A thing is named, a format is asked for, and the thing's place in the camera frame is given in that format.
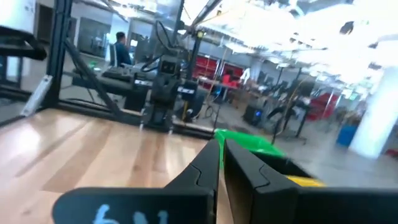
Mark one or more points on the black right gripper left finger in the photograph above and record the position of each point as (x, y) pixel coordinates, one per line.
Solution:
(140, 205)

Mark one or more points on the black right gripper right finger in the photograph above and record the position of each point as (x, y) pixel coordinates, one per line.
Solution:
(280, 205)

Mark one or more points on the yellow plastic basket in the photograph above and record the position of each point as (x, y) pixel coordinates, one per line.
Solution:
(306, 181)

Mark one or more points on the green plastic basket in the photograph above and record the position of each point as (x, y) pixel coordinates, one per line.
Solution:
(248, 141)

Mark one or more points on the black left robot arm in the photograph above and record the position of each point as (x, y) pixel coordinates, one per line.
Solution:
(161, 115)

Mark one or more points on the red cabinet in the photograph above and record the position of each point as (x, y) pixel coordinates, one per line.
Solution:
(205, 67)

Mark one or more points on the dark office desk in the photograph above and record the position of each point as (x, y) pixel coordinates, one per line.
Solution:
(118, 81)

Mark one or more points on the person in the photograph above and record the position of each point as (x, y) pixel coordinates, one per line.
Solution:
(122, 53)
(230, 81)

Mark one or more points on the blue bin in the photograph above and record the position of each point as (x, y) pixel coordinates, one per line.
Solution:
(346, 135)

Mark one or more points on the red tool cart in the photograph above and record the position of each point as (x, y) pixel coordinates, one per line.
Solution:
(323, 105)

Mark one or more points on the white building column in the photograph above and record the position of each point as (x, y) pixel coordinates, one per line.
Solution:
(376, 118)

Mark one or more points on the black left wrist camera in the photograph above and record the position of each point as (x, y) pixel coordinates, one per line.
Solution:
(169, 66)

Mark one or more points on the black aluminium table frame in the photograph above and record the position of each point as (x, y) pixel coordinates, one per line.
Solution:
(57, 46)

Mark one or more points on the silver metal bracket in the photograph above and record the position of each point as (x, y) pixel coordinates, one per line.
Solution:
(37, 95)

